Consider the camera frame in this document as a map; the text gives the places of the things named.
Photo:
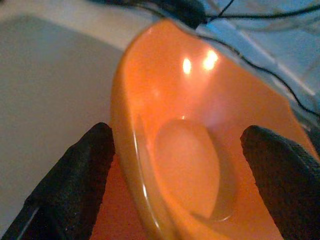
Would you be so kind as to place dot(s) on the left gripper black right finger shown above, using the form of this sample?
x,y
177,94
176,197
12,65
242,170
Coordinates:
x,y
287,180

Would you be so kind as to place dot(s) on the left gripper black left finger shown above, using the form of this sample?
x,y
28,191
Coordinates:
x,y
65,190

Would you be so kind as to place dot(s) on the orange plastic plate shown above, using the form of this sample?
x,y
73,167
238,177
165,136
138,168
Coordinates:
x,y
117,215

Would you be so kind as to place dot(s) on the orange plastic bowl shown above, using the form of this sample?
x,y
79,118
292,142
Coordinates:
x,y
187,162

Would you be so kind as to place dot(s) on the flat black power adapter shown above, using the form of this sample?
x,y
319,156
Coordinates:
x,y
185,10

